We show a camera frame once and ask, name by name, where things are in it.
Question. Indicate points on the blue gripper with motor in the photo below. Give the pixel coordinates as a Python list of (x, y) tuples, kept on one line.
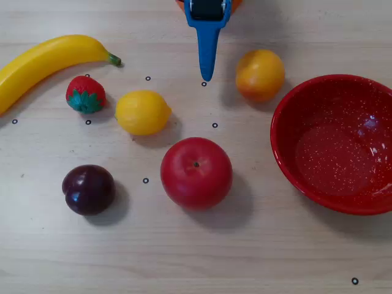
[(207, 9)]

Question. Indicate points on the yellow plastic lemon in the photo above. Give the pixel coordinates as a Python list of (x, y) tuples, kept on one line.
[(142, 112)]

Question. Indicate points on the red speckled enamel bowl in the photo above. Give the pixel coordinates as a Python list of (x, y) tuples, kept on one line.
[(333, 153)]

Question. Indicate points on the orange plastic peach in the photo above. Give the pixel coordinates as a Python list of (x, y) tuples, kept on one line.
[(259, 75)]

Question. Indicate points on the red plastic strawberry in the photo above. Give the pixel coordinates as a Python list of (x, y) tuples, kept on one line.
[(84, 88)]

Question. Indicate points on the red plastic apple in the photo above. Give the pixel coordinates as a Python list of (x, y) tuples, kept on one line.
[(196, 180)]

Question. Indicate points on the yellow plastic banana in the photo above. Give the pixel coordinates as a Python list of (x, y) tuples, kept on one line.
[(46, 58)]

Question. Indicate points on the dark purple plastic plum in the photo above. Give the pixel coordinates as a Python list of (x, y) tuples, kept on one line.
[(88, 190)]

